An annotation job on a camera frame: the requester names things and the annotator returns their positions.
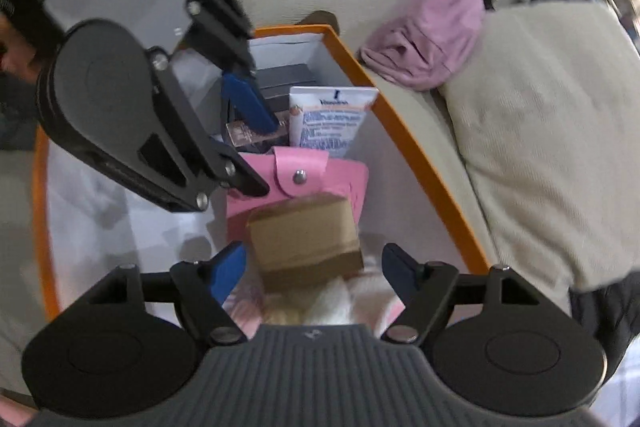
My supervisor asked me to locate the beige sofa cushion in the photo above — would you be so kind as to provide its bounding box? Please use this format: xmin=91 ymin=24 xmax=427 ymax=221
xmin=442 ymin=1 xmax=639 ymax=298

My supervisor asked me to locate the pink card wallet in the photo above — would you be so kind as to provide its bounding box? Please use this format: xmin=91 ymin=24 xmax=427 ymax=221
xmin=227 ymin=146 xmax=369 ymax=241

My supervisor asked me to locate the crocheted bunny doll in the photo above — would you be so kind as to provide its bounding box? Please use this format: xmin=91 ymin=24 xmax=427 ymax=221
xmin=224 ymin=256 xmax=405 ymax=338

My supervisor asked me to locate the dark grey flat box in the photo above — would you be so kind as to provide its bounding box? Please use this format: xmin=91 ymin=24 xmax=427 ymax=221
xmin=256 ymin=64 xmax=318 ymax=113

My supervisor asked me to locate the orange cardboard storage box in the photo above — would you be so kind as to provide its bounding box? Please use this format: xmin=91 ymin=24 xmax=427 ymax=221
xmin=31 ymin=24 xmax=492 ymax=323

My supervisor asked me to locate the white cream tube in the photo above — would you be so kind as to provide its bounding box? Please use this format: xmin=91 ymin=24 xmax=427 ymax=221
xmin=288 ymin=86 xmax=378 ymax=158

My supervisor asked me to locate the pink purple cloth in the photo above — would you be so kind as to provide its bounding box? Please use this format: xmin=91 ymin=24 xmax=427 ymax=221
xmin=358 ymin=0 xmax=486 ymax=92

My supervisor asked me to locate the brown patterned box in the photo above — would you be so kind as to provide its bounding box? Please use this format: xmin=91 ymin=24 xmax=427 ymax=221
xmin=226 ymin=110 xmax=290 ymax=154

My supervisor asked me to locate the black jacket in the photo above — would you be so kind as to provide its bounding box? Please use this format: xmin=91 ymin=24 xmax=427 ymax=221
xmin=570 ymin=271 xmax=640 ymax=378

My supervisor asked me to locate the small brown cardboard box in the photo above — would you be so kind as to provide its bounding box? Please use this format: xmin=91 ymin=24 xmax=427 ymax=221
xmin=246 ymin=193 xmax=363 ymax=294

